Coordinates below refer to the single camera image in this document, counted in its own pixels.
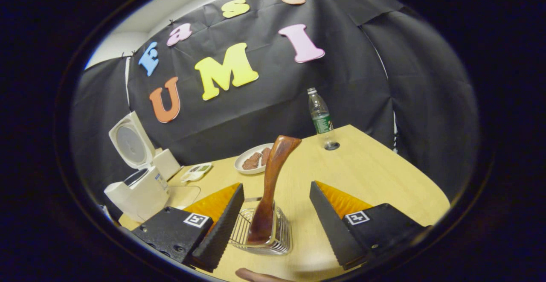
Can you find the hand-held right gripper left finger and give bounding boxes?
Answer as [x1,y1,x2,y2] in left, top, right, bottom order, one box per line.
[131,183,245,273]

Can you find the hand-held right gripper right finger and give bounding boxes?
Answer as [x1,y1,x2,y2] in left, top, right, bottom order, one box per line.
[309,181,427,270]

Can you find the metal wire chopstick holder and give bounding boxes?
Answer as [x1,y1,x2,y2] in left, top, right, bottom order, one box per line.
[228,201,293,256]

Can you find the brown wooden spoon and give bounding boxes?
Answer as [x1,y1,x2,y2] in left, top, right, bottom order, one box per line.
[247,135,302,245]

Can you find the white rice cooker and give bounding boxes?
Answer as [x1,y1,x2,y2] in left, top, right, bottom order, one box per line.
[104,111,170,223]

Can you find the small white tray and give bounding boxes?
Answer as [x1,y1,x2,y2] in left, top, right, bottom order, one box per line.
[180,163,212,183]

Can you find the white plate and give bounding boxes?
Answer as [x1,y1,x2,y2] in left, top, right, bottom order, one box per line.
[234,143,274,175]

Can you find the white toaster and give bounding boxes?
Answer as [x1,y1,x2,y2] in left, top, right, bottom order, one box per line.
[153,148,182,181]

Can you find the clear plastic water bottle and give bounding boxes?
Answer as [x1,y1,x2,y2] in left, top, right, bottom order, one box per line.
[307,87,335,146]

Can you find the black backdrop cloth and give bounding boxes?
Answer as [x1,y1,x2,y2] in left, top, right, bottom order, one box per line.
[70,0,480,201]

